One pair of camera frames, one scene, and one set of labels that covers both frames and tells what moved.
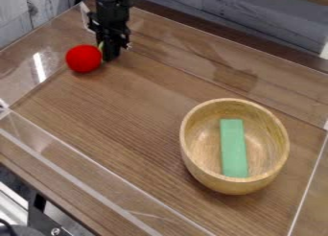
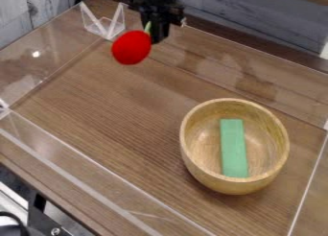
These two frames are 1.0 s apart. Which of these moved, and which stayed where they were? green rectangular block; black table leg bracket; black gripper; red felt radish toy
Moved: red felt radish toy; black gripper
Stayed: green rectangular block; black table leg bracket
